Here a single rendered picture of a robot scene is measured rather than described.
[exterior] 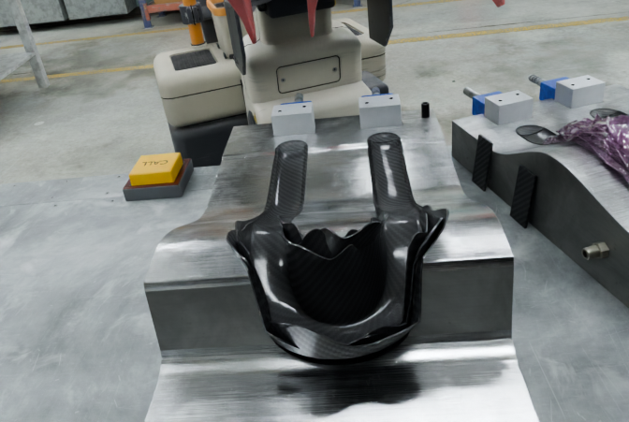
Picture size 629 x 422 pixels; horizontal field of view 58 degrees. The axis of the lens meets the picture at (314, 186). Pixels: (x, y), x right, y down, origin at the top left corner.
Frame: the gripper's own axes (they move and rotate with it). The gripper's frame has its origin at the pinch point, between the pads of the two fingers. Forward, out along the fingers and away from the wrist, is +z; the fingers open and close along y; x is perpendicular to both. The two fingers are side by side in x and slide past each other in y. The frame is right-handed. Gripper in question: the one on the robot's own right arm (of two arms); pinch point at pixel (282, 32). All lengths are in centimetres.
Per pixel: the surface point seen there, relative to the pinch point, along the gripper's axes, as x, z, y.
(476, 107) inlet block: 8.7, 15.4, 24.5
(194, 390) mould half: -38.7, 15.5, -5.6
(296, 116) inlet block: -2.4, 9.7, 0.4
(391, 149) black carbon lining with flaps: -7.3, 13.0, 11.4
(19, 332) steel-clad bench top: -24.7, 21.1, -28.1
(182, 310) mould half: -35.5, 10.7, -6.1
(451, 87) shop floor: 243, 99, 62
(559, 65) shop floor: 263, 99, 128
